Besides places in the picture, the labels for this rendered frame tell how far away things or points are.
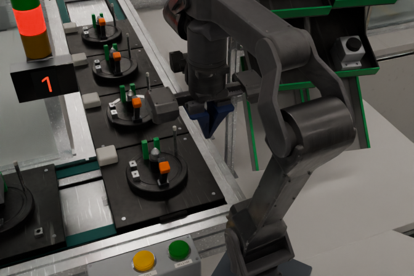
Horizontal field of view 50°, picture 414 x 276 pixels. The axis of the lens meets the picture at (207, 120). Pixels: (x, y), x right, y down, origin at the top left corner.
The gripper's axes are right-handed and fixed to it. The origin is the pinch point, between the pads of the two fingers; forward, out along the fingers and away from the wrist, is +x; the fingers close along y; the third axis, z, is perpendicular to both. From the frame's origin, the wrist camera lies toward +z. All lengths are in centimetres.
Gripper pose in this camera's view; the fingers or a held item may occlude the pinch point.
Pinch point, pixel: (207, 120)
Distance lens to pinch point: 72.2
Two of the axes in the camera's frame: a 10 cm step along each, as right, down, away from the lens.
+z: -3.5, -5.7, 7.4
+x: 0.0, 7.9, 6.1
